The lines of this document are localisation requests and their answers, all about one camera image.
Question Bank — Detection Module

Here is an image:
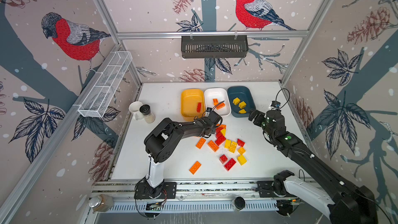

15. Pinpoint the orange lego brick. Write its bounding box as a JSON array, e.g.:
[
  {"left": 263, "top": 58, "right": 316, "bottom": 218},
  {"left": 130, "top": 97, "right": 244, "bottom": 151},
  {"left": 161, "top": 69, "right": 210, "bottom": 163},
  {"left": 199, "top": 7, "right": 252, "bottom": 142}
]
[
  {"left": 216, "top": 103, "right": 225, "bottom": 110},
  {"left": 207, "top": 141, "right": 219, "bottom": 152},
  {"left": 196, "top": 138, "right": 206, "bottom": 149},
  {"left": 189, "top": 161, "right": 201, "bottom": 175}
]

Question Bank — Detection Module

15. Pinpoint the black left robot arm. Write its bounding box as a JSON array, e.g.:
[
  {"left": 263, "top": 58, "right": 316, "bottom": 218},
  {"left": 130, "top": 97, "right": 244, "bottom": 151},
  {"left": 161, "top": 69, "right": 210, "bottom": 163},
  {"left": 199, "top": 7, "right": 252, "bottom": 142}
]
[{"left": 144, "top": 111, "right": 222, "bottom": 194}]

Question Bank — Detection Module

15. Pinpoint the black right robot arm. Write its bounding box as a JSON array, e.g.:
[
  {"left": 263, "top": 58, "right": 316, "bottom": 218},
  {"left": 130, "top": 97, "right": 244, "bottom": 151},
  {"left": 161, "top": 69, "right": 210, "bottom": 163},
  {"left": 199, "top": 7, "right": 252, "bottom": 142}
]
[{"left": 248, "top": 109, "right": 378, "bottom": 224}]

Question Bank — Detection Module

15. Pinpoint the red lego brick pile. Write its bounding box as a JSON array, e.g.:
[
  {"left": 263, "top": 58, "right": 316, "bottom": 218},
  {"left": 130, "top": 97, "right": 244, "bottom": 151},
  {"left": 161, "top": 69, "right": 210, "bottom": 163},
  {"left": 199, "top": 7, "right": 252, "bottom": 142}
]
[{"left": 215, "top": 133, "right": 226, "bottom": 146}]

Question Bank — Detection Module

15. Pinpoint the teal plastic container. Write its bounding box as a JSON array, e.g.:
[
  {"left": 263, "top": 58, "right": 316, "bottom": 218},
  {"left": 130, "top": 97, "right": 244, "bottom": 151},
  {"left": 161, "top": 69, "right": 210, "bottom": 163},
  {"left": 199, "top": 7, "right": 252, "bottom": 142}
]
[{"left": 227, "top": 86, "right": 256, "bottom": 118}]

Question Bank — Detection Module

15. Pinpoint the white plastic container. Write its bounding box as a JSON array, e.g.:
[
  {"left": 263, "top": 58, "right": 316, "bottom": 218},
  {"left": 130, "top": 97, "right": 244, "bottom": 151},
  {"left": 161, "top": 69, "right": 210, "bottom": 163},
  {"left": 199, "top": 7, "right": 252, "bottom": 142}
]
[{"left": 204, "top": 88, "right": 232, "bottom": 117}]

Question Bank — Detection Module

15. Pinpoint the yellow plastic container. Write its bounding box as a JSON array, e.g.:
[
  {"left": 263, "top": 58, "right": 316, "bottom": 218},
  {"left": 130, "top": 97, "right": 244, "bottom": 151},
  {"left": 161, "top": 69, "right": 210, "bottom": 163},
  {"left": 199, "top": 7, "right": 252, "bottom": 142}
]
[{"left": 180, "top": 89, "right": 205, "bottom": 121}]

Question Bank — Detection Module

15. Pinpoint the yellow lego brick large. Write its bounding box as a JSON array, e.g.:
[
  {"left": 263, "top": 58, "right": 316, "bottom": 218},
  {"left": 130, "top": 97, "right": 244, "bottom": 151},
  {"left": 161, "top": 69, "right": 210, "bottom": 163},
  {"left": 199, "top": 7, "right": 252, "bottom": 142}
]
[{"left": 224, "top": 140, "right": 237, "bottom": 153}]

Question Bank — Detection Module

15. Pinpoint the small yellow lego brick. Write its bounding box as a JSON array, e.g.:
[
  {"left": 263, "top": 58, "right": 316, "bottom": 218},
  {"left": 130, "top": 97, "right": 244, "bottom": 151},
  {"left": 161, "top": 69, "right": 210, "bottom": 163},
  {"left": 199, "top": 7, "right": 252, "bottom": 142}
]
[{"left": 238, "top": 147, "right": 246, "bottom": 155}]

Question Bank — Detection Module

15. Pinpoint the small red lego brick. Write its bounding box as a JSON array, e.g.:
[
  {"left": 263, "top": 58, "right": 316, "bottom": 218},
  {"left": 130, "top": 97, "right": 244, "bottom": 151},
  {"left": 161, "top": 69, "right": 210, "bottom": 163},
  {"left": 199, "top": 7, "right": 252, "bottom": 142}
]
[{"left": 219, "top": 155, "right": 228, "bottom": 164}]

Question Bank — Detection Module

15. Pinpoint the yellow lego brick front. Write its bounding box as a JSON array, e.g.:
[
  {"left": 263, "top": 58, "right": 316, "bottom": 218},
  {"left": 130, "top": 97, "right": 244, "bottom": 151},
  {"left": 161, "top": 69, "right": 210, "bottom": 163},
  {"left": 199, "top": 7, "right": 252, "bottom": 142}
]
[{"left": 237, "top": 155, "right": 247, "bottom": 166}]

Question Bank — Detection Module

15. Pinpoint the red lego brick front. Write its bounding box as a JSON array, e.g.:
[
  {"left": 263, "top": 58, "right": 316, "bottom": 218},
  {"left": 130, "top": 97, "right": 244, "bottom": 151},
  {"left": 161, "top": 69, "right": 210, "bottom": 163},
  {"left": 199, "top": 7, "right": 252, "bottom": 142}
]
[{"left": 224, "top": 158, "right": 236, "bottom": 171}]

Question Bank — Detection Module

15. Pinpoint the orange lego brick front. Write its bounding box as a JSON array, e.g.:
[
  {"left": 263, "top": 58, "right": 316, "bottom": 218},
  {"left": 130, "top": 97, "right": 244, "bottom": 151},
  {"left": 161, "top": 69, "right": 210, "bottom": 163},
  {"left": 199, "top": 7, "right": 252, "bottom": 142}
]
[{"left": 189, "top": 161, "right": 201, "bottom": 175}]

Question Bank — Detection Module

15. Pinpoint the black lidded shaker jar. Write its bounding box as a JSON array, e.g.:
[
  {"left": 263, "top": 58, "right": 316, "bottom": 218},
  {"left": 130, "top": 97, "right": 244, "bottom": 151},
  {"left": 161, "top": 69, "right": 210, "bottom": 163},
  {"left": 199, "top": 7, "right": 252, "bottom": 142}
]
[{"left": 140, "top": 104, "right": 155, "bottom": 123}]

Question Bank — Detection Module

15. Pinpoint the white cup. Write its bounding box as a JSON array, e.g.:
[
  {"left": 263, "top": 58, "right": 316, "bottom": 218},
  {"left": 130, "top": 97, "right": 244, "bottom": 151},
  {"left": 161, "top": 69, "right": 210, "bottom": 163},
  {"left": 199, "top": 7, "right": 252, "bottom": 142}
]
[{"left": 129, "top": 101, "right": 144, "bottom": 120}]

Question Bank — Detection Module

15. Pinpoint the glass jar front left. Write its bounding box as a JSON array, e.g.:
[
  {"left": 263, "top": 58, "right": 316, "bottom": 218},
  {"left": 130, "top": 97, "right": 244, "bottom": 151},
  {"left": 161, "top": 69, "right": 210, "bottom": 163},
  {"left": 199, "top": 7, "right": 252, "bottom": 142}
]
[{"left": 89, "top": 194, "right": 114, "bottom": 212}]

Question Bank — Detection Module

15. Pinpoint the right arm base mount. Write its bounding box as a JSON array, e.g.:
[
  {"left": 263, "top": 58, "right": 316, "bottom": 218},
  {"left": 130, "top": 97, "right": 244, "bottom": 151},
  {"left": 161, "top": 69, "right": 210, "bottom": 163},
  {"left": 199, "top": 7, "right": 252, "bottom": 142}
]
[{"left": 256, "top": 170, "right": 295, "bottom": 198}]

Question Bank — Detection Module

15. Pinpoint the black wire wall basket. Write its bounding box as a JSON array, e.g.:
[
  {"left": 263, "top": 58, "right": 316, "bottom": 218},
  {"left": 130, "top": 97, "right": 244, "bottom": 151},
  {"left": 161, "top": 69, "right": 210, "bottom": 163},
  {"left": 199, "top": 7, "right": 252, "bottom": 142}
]
[{"left": 181, "top": 35, "right": 249, "bottom": 59}]

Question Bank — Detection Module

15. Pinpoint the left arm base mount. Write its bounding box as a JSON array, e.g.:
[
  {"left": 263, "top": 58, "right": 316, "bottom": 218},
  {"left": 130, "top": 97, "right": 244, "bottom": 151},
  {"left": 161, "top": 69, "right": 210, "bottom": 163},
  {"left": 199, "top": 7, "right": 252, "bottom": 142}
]
[{"left": 134, "top": 180, "right": 177, "bottom": 200}]

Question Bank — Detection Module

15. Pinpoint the white wire wall basket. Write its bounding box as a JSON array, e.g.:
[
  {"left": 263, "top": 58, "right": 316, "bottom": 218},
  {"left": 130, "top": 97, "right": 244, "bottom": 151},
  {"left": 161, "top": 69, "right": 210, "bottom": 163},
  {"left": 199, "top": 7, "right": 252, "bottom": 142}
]
[{"left": 78, "top": 51, "right": 132, "bottom": 118}]

